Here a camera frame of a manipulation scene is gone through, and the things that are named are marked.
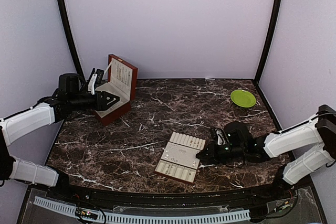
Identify black front table rail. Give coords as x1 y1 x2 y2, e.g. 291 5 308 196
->
24 174 298 215

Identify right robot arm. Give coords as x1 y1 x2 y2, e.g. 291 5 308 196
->
196 104 335 200

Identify red wooden jewelry box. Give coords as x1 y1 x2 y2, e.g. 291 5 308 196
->
94 54 138 126

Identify green plate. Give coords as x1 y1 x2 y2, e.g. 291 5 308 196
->
230 89 257 108

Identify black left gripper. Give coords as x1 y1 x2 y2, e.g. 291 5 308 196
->
68 90 119 111

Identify black frame post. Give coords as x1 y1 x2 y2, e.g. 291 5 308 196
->
253 0 286 85
57 0 85 78

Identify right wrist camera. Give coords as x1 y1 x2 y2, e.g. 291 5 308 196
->
210 128 229 145

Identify white slotted cable duct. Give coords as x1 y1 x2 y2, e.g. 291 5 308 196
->
33 196 251 223

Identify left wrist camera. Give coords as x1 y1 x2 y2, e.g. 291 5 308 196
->
87 68 105 95

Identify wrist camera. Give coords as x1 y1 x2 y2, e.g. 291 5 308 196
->
210 128 229 145
87 68 105 95

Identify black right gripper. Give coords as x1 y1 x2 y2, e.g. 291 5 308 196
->
196 140 246 165

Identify right black frame post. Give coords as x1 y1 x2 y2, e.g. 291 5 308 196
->
253 0 286 85

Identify left black frame post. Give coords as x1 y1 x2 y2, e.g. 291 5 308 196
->
57 0 85 78

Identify flat white jewelry tray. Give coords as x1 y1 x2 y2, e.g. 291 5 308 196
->
155 132 206 184

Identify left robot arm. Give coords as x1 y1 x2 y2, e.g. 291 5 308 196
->
1 69 120 201

